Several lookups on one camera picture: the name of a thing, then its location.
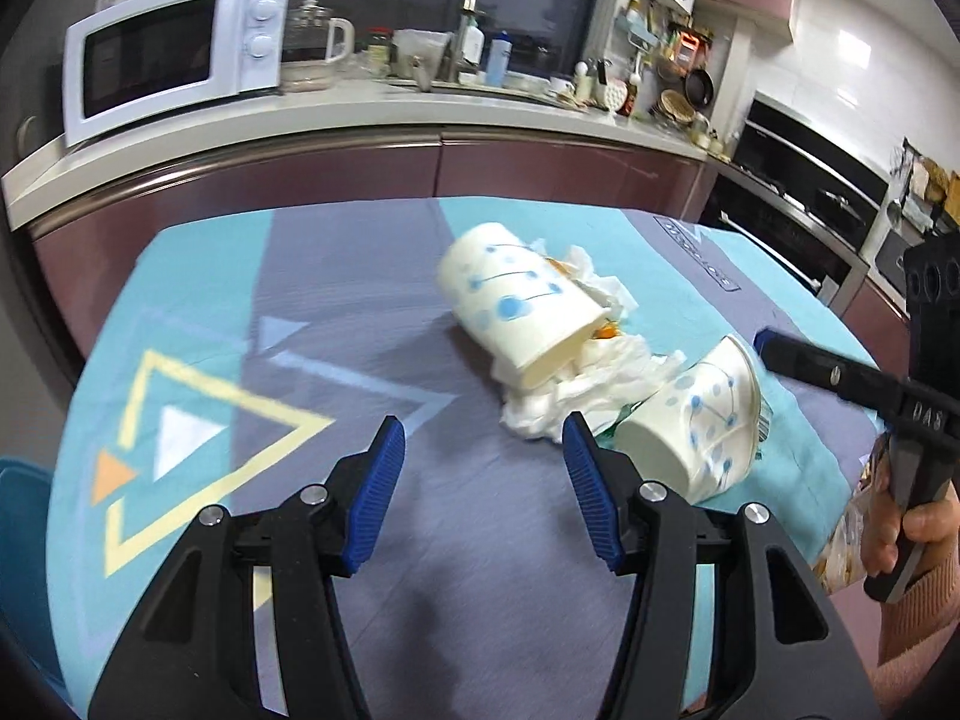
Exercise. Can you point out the mauve kitchen counter cabinet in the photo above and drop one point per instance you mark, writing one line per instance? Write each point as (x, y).
(300, 172)

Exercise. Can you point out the white soap bottle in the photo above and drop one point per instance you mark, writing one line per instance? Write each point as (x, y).
(472, 45)

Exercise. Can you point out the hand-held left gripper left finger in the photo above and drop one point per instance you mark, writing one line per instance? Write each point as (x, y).
(375, 491)

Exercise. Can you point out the person's right forearm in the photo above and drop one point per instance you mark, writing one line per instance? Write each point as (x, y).
(926, 615)

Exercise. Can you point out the person's right hand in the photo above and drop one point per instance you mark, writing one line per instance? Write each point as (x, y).
(876, 525)

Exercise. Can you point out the clear plastic container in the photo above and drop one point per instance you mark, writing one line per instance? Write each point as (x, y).
(420, 52)

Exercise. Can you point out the teal wall shelf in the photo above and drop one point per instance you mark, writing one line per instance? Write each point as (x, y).
(639, 30)

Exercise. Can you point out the glass kettle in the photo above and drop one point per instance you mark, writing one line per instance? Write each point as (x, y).
(311, 41)

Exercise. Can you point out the black built-in oven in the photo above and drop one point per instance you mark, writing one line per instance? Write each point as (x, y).
(795, 187)

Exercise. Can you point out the dark lidded jar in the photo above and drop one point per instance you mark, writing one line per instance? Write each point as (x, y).
(378, 45)

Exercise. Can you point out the small white ceramic cup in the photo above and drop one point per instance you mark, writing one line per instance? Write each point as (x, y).
(560, 84)

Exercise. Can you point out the crinkled clear plastic bag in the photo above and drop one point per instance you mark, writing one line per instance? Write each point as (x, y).
(844, 540)

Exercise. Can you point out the white microwave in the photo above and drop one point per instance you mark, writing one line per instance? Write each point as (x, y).
(150, 52)

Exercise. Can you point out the blue dotted paper cup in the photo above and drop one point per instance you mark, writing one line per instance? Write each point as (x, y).
(510, 292)
(690, 427)

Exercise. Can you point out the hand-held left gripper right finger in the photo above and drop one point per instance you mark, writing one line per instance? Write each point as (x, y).
(589, 495)

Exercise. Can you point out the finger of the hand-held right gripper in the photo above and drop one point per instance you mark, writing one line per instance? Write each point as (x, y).
(817, 369)

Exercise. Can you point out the blue capped bottle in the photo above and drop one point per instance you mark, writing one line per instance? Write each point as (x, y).
(499, 60)

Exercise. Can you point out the blue trash bin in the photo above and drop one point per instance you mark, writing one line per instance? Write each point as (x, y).
(22, 517)

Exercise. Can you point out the teal grey patterned tablecloth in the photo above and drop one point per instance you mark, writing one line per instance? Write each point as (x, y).
(465, 585)

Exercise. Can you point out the black frying pan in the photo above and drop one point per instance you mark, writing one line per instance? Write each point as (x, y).
(699, 88)

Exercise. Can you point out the green clear plastic wrapper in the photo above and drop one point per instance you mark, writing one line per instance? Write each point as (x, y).
(624, 412)

